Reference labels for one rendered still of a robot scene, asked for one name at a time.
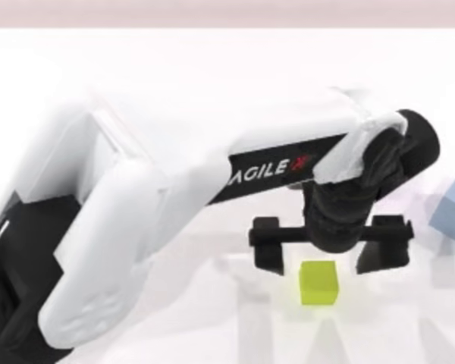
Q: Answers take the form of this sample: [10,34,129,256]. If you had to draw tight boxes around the large light blue block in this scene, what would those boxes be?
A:
[428,163,455,240]

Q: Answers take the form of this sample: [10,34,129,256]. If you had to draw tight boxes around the yellow-green cube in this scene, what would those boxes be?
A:
[299,260,341,306]

